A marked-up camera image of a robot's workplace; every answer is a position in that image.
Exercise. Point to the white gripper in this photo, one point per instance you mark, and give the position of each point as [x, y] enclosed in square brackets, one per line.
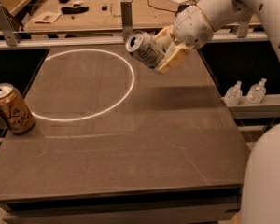
[191, 27]

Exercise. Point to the silver green 7up can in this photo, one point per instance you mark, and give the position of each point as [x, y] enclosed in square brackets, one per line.
[145, 49]

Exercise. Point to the gold LaCroix can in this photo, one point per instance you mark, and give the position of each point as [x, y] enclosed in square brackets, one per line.
[14, 112]

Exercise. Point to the small black block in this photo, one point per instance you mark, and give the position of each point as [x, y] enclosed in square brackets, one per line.
[104, 7]

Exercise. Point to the clear small bottle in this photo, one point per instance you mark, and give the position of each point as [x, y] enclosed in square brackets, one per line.
[257, 92]
[233, 94]

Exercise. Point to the black stapler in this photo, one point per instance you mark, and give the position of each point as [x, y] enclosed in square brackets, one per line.
[74, 10]

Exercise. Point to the wooden background desk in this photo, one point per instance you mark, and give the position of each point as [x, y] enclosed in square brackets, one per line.
[147, 14]

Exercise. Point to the white paper card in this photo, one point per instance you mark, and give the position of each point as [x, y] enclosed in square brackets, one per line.
[47, 17]

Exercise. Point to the middle metal bracket post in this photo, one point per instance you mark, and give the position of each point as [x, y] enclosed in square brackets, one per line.
[126, 19]

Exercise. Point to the metal bracket post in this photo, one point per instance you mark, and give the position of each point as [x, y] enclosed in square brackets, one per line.
[9, 33]
[126, 19]
[243, 26]

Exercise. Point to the right metal bracket post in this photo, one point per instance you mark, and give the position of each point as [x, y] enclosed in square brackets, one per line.
[243, 26]

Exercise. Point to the left metal bracket post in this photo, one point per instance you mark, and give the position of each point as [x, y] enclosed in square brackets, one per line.
[9, 33]

